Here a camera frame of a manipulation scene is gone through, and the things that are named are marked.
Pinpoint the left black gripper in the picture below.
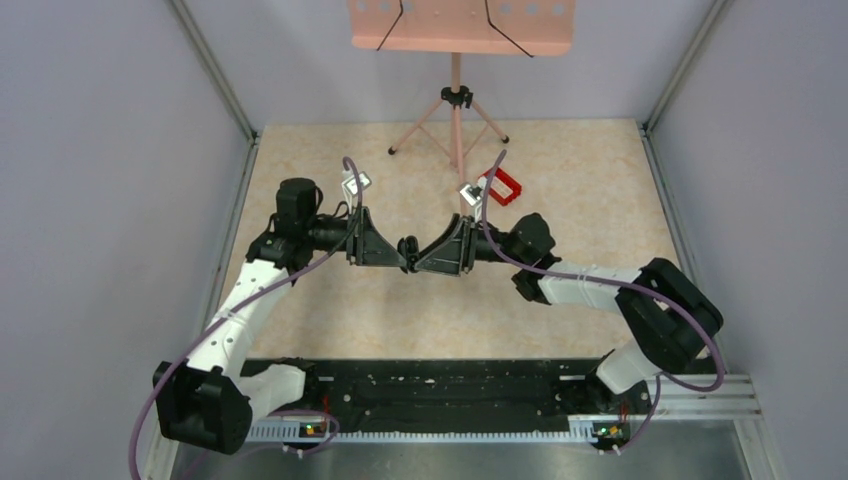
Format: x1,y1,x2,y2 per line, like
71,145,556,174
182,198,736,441
304,205,407,266

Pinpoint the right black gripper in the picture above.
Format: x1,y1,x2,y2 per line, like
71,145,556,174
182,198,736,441
414,213,529,276

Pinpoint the black oval case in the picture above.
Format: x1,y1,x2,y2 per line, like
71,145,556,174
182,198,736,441
397,235,420,274

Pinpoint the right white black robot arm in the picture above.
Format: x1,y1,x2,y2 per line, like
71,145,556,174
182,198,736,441
399,213,724,412

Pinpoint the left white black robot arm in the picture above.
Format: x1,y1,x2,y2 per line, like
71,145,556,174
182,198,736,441
153,172,372,454

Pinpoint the red plastic tray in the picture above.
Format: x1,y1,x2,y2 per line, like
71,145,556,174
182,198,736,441
489,167,523,206

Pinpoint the pink music stand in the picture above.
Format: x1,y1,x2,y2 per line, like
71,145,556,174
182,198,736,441
346,0,577,183

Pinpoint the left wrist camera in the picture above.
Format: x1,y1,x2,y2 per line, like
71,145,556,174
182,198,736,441
341,171,372,197

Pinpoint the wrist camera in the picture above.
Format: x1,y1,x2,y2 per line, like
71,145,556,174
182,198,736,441
341,171,372,197
458,182,484,207

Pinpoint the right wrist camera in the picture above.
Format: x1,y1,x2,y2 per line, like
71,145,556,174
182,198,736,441
458,182,484,207

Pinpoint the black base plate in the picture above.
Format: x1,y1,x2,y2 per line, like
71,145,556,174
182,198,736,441
242,358,651,434

